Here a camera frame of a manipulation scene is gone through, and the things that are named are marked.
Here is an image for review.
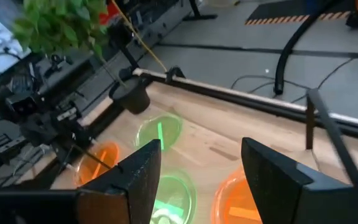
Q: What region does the black orange hazard striped mat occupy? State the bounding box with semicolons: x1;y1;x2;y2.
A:
244;0;352;26

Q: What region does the yellow cable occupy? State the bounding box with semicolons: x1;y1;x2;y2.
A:
110;0;169;74

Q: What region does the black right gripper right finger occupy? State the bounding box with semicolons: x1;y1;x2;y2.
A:
241;136;315;224

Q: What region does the translucent orange plastic plate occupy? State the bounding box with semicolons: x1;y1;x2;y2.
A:
73;140;121;187
211;166;264;224

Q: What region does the thin black cable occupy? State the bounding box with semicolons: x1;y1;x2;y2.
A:
230;39;358;104

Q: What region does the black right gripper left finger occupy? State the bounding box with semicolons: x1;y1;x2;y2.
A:
75;139;162;224

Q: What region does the black aluminium table frame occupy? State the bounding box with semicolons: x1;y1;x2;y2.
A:
51;65;358;190

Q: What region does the translucent green plastic plate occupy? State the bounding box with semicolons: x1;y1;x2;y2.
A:
149;174;198;224
135;113;185;153

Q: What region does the green leafy plant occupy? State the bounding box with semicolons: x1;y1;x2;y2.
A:
11;0;127;88

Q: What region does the black corrugated hose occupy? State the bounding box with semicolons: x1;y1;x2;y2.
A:
273;0;336;96

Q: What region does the black clamp tool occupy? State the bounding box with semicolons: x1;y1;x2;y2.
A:
44;53;74;78

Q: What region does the black plant pot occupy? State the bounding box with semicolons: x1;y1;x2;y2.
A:
109;76;152;115

